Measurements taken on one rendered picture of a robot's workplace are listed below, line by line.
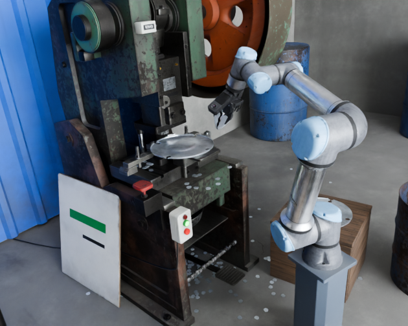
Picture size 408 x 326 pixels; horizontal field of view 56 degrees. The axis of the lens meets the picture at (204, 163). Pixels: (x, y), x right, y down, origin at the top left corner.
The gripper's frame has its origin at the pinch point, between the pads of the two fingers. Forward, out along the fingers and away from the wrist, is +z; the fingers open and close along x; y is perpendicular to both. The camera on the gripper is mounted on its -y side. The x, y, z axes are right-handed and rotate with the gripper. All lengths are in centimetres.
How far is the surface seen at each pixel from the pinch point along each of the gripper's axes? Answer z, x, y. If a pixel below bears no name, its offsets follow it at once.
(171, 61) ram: -14.2, 31.7, 0.0
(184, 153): 14.9, 5.7, -9.3
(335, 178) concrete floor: 82, -37, 149
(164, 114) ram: 5.4, 22.8, -8.0
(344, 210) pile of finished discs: 32, -59, 50
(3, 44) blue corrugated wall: 32, 144, -15
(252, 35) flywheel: -30.2, 14.5, 29.3
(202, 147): 14.1, 3.8, 0.3
